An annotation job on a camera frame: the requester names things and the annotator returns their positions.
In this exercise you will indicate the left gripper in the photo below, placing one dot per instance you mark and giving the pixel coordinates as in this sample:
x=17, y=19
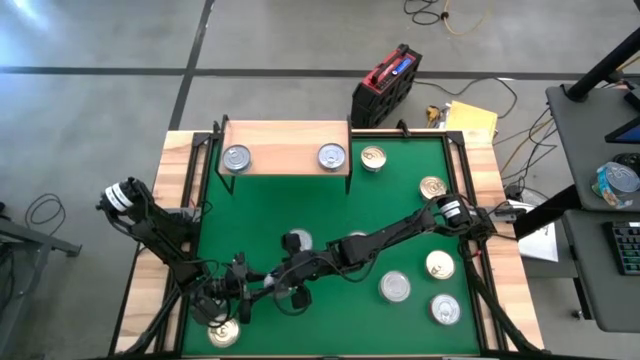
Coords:
x=235, y=290

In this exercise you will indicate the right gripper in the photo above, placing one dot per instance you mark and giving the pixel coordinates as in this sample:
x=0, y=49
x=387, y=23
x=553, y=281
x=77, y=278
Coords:
x=307, y=267

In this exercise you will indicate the silver-lid seafood can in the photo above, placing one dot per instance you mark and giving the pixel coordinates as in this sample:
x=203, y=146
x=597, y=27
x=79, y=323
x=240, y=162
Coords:
x=394, y=286
x=445, y=309

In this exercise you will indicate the silver can teal yellow label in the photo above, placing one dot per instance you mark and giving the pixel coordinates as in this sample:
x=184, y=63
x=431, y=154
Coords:
x=332, y=156

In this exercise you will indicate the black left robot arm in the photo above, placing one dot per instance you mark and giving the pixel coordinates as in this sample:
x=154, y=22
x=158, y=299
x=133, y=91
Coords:
x=160, y=240

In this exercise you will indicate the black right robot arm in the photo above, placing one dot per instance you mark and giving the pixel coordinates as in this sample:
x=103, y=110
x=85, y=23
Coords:
x=390, y=235

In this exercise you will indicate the gold-lid seafood can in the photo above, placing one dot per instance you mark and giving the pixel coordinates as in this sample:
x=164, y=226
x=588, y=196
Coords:
x=373, y=158
x=431, y=186
x=225, y=337
x=440, y=264

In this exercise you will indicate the wooden shelf black legs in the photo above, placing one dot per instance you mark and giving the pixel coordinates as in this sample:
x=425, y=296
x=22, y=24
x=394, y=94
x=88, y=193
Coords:
x=285, y=150

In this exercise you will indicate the green table mat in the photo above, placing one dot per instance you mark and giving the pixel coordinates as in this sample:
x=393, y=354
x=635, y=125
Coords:
x=280, y=332

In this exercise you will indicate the red black power station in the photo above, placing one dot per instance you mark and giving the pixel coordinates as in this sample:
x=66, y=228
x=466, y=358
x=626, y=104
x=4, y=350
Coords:
x=382, y=97

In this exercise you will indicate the yellow black power plug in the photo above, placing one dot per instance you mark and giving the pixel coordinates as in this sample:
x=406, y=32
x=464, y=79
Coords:
x=433, y=115

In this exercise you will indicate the grey metal stand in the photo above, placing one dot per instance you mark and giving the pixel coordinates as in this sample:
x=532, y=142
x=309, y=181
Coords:
x=45, y=240

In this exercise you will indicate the yellow paper envelope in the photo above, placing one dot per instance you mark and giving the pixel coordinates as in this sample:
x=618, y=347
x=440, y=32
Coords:
x=472, y=119

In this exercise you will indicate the white paper sheet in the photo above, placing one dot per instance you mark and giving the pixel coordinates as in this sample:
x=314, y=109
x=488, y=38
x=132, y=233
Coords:
x=542, y=247

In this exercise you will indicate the grey desk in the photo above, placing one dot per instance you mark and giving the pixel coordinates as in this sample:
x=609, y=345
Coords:
x=592, y=290
x=575, y=140

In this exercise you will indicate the black keyboard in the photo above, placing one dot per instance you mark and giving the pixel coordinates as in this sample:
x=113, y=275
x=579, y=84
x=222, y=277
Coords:
x=625, y=247

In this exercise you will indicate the black round device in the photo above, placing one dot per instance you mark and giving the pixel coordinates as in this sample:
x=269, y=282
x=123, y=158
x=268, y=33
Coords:
x=631, y=159

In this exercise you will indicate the black tablet screen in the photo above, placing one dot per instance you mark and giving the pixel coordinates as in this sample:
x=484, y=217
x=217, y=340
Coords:
x=629, y=135

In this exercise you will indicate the black slanted pole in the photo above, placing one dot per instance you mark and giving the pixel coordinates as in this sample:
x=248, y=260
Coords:
x=602, y=67

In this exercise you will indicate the black aluminium table frame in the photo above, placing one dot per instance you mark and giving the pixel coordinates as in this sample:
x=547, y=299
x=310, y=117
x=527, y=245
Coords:
x=476, y=300

